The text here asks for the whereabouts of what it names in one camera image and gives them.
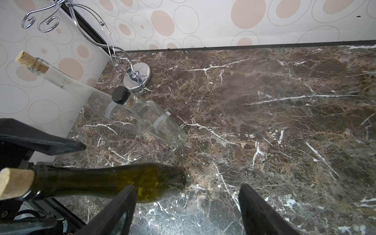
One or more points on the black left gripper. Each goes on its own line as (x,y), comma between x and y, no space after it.
(18,143)

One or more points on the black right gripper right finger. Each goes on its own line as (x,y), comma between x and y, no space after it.
(258,217)

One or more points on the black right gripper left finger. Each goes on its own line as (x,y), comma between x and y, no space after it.
(115,218)

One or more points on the dark green wine bottle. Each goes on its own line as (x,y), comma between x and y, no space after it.
(153,181)

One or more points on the tall clear corked bottle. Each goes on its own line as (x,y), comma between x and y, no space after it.
(98,102)

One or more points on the clear bottle black cap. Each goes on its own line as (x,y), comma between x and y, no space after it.
(150,117)

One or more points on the chrome glass holder stand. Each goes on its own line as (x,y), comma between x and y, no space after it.
(136,75)

